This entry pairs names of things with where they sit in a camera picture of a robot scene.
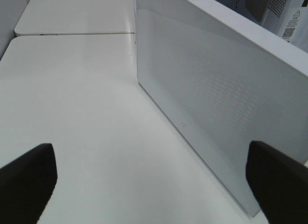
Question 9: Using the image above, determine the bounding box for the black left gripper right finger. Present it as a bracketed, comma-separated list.
[245, 141, 308, 224]

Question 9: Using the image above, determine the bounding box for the white microwave door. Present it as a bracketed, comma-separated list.
[136, 0, 308, 216]

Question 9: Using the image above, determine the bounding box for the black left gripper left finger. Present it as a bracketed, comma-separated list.
[0, 143, 58, 224]

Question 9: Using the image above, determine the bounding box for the white microwave oven body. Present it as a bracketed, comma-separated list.
[216, 0, 308, 52]

